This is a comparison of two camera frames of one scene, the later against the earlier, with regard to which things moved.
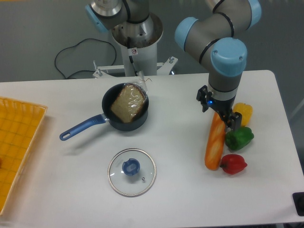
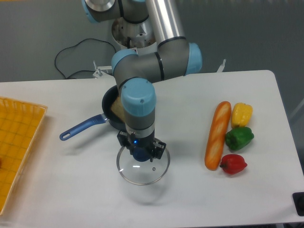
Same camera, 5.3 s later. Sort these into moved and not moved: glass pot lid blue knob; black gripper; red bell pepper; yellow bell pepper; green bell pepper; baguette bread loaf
Moved: glass pot lid blue knob; black gripper
Not moved: baguette bread loaf; yellow bell pepper; green bell pepper; red bell pepper
